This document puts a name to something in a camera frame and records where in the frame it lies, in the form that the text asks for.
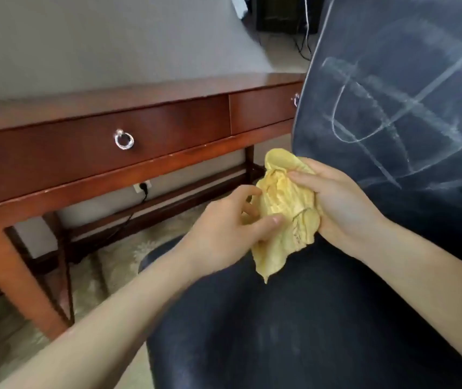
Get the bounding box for person's left hand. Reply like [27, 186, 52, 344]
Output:
[178, 185, 284, 278]

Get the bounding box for person's right hand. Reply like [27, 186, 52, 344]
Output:
[287, 157, 390, 260]

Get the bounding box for yellow cleaning cloth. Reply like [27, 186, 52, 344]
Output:
[250, 148, 323, 284]

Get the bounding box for black leather chair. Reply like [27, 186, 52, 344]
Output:
[138, 0, 462, 389]

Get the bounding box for person's right forearm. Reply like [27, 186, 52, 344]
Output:
[348, 220, 462, 361]

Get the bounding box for red-brown wooden table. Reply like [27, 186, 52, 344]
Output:
[0, 72, 307, 341]

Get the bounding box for black television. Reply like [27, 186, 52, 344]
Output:
[255, 0, 325, 35]

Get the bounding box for black power cable with plug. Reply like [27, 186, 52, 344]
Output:
[93, 182, 152, 244]

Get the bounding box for white wall unit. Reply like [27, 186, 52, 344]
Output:
[230, 0, 251, 20]

